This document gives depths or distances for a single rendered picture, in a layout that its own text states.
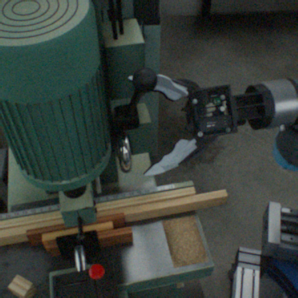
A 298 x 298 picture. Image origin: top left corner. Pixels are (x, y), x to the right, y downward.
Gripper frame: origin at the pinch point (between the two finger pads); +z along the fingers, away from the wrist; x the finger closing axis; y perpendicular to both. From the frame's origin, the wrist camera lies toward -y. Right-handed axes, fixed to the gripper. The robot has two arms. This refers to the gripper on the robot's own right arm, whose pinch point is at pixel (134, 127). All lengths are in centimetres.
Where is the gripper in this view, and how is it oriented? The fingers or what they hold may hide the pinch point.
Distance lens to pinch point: 61.1
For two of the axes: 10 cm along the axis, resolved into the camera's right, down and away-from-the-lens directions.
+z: -9.8, 1.6, -1.3
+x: 1.6, 9.9, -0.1
